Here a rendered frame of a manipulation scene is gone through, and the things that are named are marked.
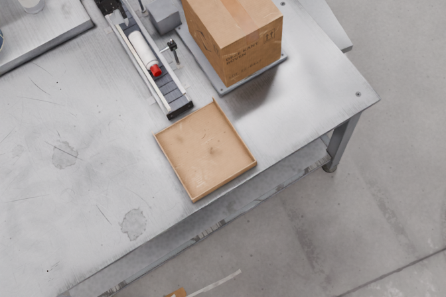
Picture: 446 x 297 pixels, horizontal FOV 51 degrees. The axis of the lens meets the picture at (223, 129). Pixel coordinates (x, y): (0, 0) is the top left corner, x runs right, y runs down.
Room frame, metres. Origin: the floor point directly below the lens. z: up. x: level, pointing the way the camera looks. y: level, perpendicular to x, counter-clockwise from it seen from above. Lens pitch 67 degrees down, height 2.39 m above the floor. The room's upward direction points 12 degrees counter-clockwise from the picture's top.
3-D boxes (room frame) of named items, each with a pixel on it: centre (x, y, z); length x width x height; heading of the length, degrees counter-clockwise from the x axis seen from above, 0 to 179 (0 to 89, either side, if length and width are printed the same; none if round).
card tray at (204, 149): (0.61, 0.08, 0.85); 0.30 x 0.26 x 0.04; 20
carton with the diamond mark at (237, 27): (1.01, -0.11, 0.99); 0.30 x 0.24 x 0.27; 19
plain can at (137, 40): (1.01, 0.23, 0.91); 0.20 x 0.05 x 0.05; 19
